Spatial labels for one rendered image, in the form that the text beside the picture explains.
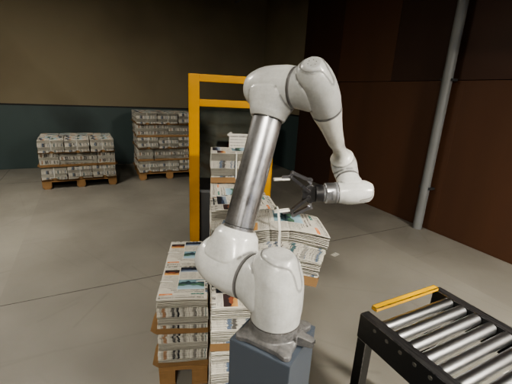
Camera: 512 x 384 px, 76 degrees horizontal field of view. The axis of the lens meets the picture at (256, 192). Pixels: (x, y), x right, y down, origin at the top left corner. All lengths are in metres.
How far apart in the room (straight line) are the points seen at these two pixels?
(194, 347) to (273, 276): 1.30
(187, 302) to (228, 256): 0.96
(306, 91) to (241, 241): 0.49
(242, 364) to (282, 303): 0.25
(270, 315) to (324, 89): 0.66
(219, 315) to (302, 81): 1.00
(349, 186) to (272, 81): 0.58
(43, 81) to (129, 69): 1.68
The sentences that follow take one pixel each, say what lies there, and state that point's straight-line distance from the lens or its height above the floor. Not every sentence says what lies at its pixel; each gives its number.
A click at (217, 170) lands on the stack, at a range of 2.42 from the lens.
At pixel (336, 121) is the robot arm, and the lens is 1.09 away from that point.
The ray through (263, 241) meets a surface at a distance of 1.33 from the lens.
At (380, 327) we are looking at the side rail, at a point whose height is 0.80.
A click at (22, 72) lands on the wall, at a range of 8.13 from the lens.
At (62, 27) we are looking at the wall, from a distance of 8.13.
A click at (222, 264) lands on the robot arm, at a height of 1.20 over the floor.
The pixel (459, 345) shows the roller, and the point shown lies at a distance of 1.65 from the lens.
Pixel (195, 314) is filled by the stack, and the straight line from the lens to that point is 1.99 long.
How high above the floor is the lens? 1.71
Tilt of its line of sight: 17 degrees down
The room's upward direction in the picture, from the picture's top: 3 degrees clockwise
